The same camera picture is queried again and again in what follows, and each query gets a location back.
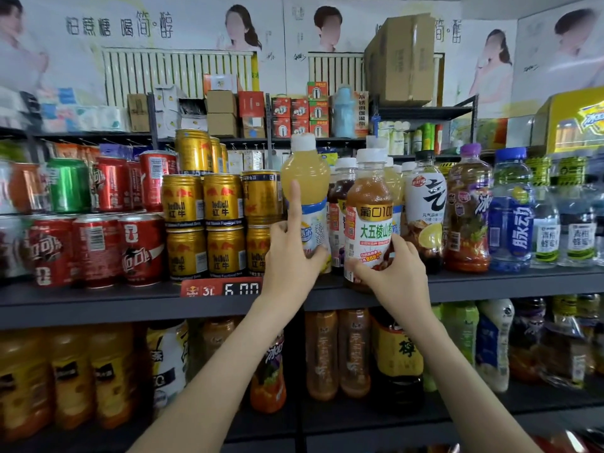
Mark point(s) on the wall poster with people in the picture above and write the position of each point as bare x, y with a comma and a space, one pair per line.
142, 28

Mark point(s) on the green drink bottle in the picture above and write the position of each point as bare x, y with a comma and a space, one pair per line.
460, 330
429, 377

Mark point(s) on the row of small coloured bottles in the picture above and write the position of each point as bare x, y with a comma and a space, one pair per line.
411, 138

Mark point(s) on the person's right forearm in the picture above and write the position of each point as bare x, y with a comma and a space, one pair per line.
472, 396

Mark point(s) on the dark bottle yellow label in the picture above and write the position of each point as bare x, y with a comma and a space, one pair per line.
398, 363

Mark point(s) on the white blue drink bottle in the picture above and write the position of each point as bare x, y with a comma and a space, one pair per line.
493, 344

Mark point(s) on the stack of red cartons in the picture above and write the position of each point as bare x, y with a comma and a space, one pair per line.
300, 113

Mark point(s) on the stack of white tissue packs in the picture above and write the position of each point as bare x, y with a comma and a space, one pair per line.
66, 113

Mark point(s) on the white cardboard boxes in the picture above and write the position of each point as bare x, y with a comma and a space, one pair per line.
175, 108

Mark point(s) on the person's right hand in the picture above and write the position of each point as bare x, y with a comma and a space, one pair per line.
406, 292

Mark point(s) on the stack of gold Red Bull cans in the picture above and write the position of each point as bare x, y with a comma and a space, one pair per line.
203, 212

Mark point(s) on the yellow carton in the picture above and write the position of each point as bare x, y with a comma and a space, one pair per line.
576, 122

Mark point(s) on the amber tea bottle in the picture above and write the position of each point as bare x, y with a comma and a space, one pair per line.
322, 354
215, 339
355, 354

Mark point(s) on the red price tag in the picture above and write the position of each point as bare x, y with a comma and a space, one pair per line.
222, 287

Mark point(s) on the large cardboard box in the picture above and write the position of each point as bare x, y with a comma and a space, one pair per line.
401, 61

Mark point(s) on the brown tea bottle red label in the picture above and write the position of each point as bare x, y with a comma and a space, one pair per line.
368, 212

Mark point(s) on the yellow juice bottle blue label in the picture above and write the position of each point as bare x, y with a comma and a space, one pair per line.
311, 174
394, 188

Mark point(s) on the light blue plastic jug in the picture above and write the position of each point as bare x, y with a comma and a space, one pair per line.
344, 113

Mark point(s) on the white black brushstroke bottle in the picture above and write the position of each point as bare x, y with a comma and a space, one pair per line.
425, 207

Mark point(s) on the group of red soda cans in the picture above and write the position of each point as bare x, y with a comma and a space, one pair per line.
104, 250

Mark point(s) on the person's left forearm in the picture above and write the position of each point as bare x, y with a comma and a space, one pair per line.
212, 391

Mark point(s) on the person's left hand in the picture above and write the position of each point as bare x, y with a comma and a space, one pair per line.
288, 278

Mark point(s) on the blue label sports drink bottle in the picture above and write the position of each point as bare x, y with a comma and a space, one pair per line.
511, 217

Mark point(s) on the dark grey metal shelf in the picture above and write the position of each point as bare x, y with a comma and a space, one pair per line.
94, 302

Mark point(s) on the small brown cardboard box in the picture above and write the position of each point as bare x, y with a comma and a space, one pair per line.
139, 113

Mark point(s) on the white wall radiator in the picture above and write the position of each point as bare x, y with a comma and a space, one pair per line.
335, 72

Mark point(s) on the purple label fruit drink bottle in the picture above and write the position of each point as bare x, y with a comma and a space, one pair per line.
269, 382
469, 217

